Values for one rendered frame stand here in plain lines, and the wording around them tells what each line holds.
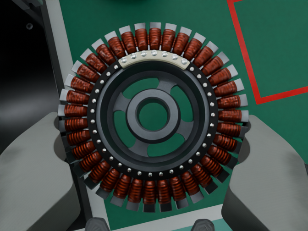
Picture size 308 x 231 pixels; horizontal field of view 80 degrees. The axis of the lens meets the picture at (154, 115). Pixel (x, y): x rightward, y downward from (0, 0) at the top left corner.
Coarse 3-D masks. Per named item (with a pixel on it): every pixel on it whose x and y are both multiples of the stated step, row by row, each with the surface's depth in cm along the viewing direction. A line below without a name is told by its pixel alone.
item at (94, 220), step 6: (90, 222) 5; (96, 222) 5; (102, 222) 5; (198, 222) 5; (204, 222) 5; (210, 222) 5; (90, 228) 5; (96, 228) 5; (102, 228) 5; (108, 228) 5; (192, 228) 5; (198, 228) 5; (204, 228) 5; (210, 228) 5
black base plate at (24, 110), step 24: (0, 0) 26; (0, 24) 26; (24, 24) 26; (48, 24) 27; (0, 48) 25; (24, 48) 25; (48, 48) 25; (0, 72) 25; (24, 72) 25; (48, 72) 25; (0, 96) 25; (24, 96) 25; (48, 96) 25; (0, 120) 25; (24, 120) 25; (0, 144) 25
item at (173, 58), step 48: (96, 48) 11; (144, 48) 11; (192, 48) 11; (96, 96) 11; (144, 96) 12; (192, 96) 13; (240, 96) 11; (96, 144) 11; (144, 144) 13; (192, 144) 11; (240, 144) 11; (96, 192) 10; (144, 192) 10; (192, 192) 10
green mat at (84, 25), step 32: (64, 0) 28; (96, 0) 28; (128, 0) 27; (160, 0) 27; (192, 0) 27; (224, 0) 27; (256, 0) 27; (288, 0) 27; (96, 32) 27; (192, 32) 27; (224, 32) 27; (256, 32) 27; (288, 32) 26; (256, 64) 26; (288, 64) 26; (128, 96) 27; (288, 128) 26; (224, 192) 25; (128, 224) 25
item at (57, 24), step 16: (48, 0) 28; (64, 32) 28; (64, 48) 27; (64, 64) 27; (64, 80) 27; (80, 160) 26; (96, 208) 26; (208, 208) 25; (144, 224) 26; (160, 224) 26; (176, 224) 25; (192, 224) 25
